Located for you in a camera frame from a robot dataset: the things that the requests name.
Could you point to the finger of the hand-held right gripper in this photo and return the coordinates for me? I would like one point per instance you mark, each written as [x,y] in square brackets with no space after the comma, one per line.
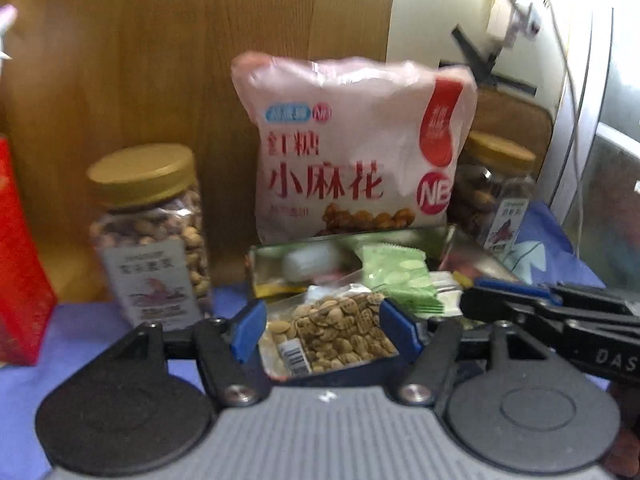
[500,305]
[510,291]

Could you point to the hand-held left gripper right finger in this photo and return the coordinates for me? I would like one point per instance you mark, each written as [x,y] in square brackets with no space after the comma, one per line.
[400,332]

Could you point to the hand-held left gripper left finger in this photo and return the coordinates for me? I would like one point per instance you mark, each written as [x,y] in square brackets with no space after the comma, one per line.
[250,332]

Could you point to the light green snack packet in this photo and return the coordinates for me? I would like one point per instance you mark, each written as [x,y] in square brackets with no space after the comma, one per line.
[395,275]

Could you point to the clear bean snack packet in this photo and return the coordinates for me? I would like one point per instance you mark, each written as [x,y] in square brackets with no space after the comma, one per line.
[340,335]

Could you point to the dark red clothing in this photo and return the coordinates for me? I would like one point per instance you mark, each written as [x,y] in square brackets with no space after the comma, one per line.
[625,420]

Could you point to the gold-lid mixed nut jar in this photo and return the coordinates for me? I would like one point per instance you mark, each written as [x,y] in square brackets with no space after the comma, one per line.
[490,195]

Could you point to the gold-lid peanut jar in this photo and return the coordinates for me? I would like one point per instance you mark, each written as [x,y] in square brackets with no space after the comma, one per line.
[150,210]

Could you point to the blue tablecloth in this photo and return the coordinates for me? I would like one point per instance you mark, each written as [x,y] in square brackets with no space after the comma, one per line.
[75,325]

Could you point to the brown wooden board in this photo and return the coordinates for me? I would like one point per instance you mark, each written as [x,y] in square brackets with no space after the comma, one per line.
[520,115]

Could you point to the pink snack bag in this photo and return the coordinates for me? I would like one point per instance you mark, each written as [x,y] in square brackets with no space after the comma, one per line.
[350,135]

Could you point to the white charger plug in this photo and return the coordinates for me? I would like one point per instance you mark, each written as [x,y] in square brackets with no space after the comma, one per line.
[527,12]

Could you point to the white pink plush toy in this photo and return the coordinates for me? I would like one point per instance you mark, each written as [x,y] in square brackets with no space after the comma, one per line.
[6,20]

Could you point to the black metal bracket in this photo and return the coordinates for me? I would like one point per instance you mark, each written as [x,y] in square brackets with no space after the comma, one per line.
[470,50]

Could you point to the grey window frame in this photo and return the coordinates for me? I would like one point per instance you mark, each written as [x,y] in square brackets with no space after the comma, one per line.
[600,60]

